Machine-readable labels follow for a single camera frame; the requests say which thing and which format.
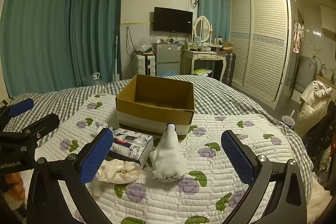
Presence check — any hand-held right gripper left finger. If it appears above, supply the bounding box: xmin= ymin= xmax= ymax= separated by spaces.
xmin=26 ymin=128 xmax=116 ymax=224

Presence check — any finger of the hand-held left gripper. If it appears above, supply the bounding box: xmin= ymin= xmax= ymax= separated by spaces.
xmin=0 ymin=113 xmax=60 ymax=151
xmin=0 ymin=98 xmax=35 ymax=130

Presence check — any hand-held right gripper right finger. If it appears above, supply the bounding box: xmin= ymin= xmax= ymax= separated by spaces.
xmin=221 ymin=130 xmax=307 ymax=224

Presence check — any cream cloth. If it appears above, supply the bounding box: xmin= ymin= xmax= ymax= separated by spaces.
xmin=98 ymin=159 xmax=143 ymax=184

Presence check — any brown cardboard box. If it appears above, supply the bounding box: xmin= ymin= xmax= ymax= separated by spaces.
xmin=115 ymin=74 xmax=195 ymax=139

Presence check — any white knit sock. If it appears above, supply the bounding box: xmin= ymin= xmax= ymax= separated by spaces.
xmin=150 ymin=122 xmax=186 ymax=182

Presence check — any person's left hand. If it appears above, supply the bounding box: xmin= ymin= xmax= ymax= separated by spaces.
xmin=0 ymin=172 xmax=27 ymax=203

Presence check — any small white cloth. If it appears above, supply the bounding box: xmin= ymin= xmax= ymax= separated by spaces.
xmin=95 ymin=122 xmax=109 ymax=133

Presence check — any floral print tissue pack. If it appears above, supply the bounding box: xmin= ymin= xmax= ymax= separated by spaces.
xmin=108 ymin=128 xmax=154 ymax=168

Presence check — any white floral quilt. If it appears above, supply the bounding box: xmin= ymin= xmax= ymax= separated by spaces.
xmin=5 ymin=74 xmax=314 ymax=177
xmin=34 ymin=94 xmax=313 ymax=224

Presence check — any purple drink cup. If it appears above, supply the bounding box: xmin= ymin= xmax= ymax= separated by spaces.
xmin=282 ymin=115 xmax=296 ymax=129

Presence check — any wide teal curtain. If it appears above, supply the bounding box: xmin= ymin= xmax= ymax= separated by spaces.
xmin=0 ymin=0 xmax=77 ymax=99

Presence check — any dark floral clothing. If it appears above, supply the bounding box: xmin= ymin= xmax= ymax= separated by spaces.
xmin=305 ymin=101 xmax=336 ymax=180

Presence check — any dark suitcase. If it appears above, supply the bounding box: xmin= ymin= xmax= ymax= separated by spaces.
xmin=220 ymin=53 xmax=236 ymax=83

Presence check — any yellow bag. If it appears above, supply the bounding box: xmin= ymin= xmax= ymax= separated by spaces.
xmin=193 ymin=68 xmax=213 ymax=76

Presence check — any white garment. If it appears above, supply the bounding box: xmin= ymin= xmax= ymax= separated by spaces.
xmin=299 ymin=80 xmax=333 ymax=136

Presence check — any white mop pole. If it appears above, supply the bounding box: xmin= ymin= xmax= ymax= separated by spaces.
xmin=113 ymin=26 xmax=122 ymax=82

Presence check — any cream dressing table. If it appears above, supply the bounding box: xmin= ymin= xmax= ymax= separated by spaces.
xmin=182 ymin=48 xmax=228 ymax=81

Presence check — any white suitcase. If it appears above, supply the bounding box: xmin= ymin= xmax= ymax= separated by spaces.
xmin=135 ymin=53 xmax=156 ymax=76

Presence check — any grey washing machine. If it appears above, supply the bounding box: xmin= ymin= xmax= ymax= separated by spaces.
xmin=293 ymin=55 xmax=320 ymax=94

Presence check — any white louvred wardrobe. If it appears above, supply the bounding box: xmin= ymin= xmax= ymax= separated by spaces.
xmin=229 ymin=0 xmax=292 ymax=109

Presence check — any small grey fridge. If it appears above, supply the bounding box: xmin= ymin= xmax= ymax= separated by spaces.
xmin=153 ymin=42 xmax=182 ymax=77

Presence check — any pink hanging cloth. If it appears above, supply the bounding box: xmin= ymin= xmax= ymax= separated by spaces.
xmin=293 ymin=22 xmax=303 ymax=54

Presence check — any oval white vanity mirror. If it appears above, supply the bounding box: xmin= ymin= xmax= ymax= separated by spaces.
xmin=192 ymin=16 xmax=213 ymax=47

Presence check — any narrow teal curtain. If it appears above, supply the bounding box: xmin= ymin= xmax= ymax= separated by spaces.
xmin=197 ymin=0 xmax=231 ymax=43

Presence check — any black wall television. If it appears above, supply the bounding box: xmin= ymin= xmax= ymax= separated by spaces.
xmin=153 ymin=7 xmax=194 ymax=34

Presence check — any white wall cabinet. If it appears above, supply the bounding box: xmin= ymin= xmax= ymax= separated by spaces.
xmin=319 ymin=4 xmax=336 ymax=38

